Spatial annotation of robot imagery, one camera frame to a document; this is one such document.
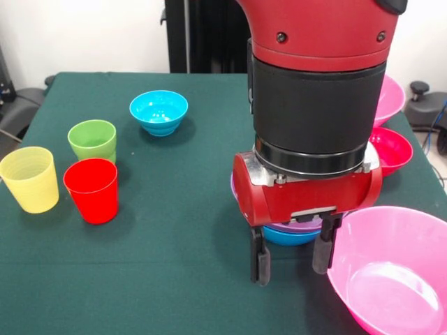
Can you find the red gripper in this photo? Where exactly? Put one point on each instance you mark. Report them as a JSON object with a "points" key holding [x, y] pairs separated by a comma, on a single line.
{"points": [[307, 199]]}

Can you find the purple bowl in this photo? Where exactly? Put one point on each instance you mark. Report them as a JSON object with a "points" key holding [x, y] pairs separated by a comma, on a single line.
{"points": [[297, 226]]}

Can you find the large pink bowl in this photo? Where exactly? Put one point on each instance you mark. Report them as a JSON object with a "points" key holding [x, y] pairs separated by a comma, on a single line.
{"points": [[391, 101], [384, 244]]}

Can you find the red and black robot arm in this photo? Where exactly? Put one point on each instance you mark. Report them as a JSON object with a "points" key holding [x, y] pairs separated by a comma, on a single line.
{"points": [[314, 104]]}

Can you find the large blue bowl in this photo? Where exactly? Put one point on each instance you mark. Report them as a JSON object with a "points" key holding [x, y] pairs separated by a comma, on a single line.
{"points": [[290, 238]]}

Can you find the dark green tablecloth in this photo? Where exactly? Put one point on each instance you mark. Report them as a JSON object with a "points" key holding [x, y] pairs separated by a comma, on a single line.
{"points": [[157, 279]]}

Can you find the crimson bowl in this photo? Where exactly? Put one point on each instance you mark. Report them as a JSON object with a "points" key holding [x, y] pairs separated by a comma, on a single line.
{"points": [[393, 150]]}

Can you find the black rounded floor base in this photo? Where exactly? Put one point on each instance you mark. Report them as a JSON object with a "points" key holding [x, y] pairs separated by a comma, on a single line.
{"points": [[424, 108]]}

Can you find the small blue bowl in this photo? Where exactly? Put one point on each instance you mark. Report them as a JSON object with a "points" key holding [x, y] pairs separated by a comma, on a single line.
{"points": [[159, 108]]}

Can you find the red cup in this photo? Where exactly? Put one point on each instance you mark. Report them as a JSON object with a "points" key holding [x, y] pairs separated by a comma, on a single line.
{"points": [[94, 199]]}

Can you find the green cup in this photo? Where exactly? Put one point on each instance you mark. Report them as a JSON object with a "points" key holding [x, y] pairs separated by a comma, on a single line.
{"points": [[91, 139]]}

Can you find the yellow cup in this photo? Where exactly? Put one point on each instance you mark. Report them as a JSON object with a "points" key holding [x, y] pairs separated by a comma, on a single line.
{"points": [[31, 188]]}

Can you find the dark grey chair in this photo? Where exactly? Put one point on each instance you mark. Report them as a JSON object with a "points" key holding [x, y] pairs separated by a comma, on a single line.
{"points": [[21, 108]]}

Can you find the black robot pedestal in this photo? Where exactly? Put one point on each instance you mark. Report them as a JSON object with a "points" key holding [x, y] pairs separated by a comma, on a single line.
{"points": [[209, 35]]}

